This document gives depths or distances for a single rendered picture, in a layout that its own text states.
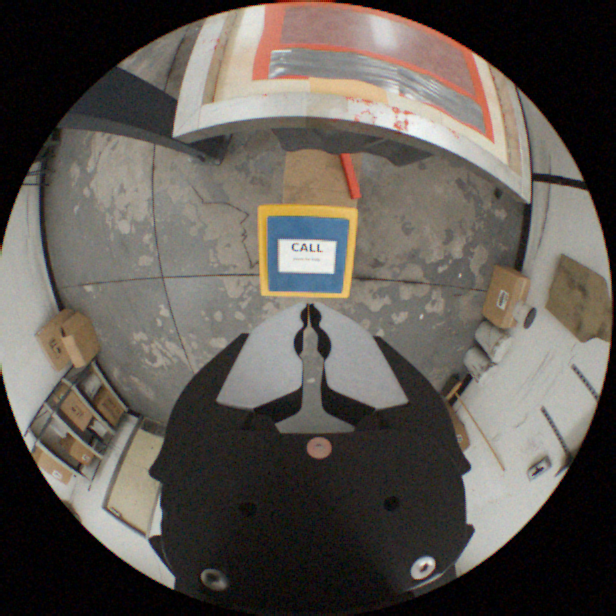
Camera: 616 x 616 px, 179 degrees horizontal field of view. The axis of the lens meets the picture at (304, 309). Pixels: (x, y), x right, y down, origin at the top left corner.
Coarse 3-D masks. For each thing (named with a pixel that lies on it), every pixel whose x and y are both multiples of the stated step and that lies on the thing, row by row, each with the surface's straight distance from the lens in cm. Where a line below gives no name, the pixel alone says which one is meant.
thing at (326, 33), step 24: (264, 24) 46; (288, 24) 45; (312, 24) 44; (336, 24) 45; (360, 24) 47; (384, 24) 50; (264, 48) 39; (312, 48) 38; (336, 48) 39; (360, 48) 40; (384, 48) 42; (264, 72) 35
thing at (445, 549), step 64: (192, 448) 6; (256, 448) 5; (320, 448) 5; (384, 448) 5; (192, 512) 5; (320, 512) 5; (384, 512) 5; (448, 512) 6; (192, 576) 5; (256, 576) 5; (320, 576) 5; (384, 576) 5; (448, 576) 7
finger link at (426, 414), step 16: (384, 352) 9; (400, 368) 8; (416, 368) 8; (400, 384) 8; (416, 384) 8; (416, 400) 7; (432, 400) 8; (384, 416) 6; (400, 416) 7; (416, 416) 7; (432, 416) 7; (448, 416) 8; (416, 432) 7; (432, 432) 7; (448, 432) 7; (448, 448) 7; (464, 464) 7
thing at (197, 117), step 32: (224, 32) 43; (192, 64) 37; (192, 96) 32; (256, 96) 27; (288, 96) 27; (320, 96) 27; (512, 96) 57; (192, 128) 29; (224, 128) 28; (256, 128) 29; (320, 128) 28; (352, 128) 28; (384, 128) 27; (416, 128) 29; (448, 128) 32; (512, 128) 52; (448, 160) 35; (480, 160) 35; (512, 160) 49; (512, 192) 44
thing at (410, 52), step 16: (400, 32) 50; (416, 32) 53; (400, 48) 44; (416, 48) 47; (432, 48) 51; (448, 48) 56; (464, 48) 62; (400, 64) 41; (416, 64) 43; (432, 64) 46; (448, 64) 50; (464, 64) 55; (448, 80) 45; (464, 80) 50; (480, 80) 56; (480, 96) 51
